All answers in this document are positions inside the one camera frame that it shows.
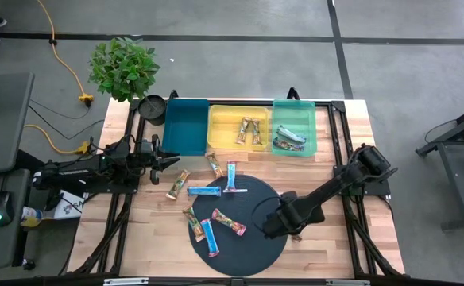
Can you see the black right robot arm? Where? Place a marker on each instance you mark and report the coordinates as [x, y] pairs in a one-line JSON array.
[[335, 186]]

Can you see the green leafy plant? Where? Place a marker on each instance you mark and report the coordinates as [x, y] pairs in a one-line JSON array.
[[124, 69]]

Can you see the black computer mouse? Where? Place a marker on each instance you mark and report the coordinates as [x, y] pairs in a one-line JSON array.
[[1, 208]]

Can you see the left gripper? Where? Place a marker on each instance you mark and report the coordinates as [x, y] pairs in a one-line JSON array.
[[148, 155]]

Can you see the yellow plastic bin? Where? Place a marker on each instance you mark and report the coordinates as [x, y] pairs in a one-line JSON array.
[[224, 127]]

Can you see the blue red granola bar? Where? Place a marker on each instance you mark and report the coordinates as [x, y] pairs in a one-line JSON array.
[[209, 238], [203, 192], [230, 176]]

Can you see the grey desk panel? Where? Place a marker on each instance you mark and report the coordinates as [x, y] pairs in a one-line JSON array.
[[1, 119]]

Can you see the white placemat label sticker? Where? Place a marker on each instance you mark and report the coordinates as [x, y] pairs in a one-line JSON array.
[[235, 190]]

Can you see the dark blue plastic bin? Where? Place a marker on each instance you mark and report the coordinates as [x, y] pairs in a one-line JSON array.
[[184, 127]]

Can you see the green plastic bin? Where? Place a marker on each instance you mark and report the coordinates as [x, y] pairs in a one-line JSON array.
[[295, 115]]

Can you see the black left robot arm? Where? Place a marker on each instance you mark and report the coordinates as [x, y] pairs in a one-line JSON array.
[[73, 172]]

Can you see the round dark woven placemat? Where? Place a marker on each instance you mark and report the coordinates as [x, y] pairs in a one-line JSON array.
[[240, 254]]

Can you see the white printed box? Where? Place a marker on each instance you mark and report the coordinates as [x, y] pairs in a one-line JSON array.
[[71, 208]]

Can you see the silver table bracket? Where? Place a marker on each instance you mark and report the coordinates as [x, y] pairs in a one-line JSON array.
[[125, 281], [347, 283]]

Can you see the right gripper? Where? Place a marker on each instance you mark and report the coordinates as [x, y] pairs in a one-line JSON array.
[[281, 226]]

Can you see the oatmeal raisin granola bar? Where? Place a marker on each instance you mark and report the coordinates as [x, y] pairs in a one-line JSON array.
[[291, 135], [287, 145], [229, 222], [295, 238]]

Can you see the yellow white bottle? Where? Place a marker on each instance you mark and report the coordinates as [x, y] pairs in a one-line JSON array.
[[31, 216]]

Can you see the black plant pot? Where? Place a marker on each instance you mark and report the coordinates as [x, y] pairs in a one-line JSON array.
[[152, 109]]

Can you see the black caster wheel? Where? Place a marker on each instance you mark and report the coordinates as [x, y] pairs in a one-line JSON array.
[[28, 264]]

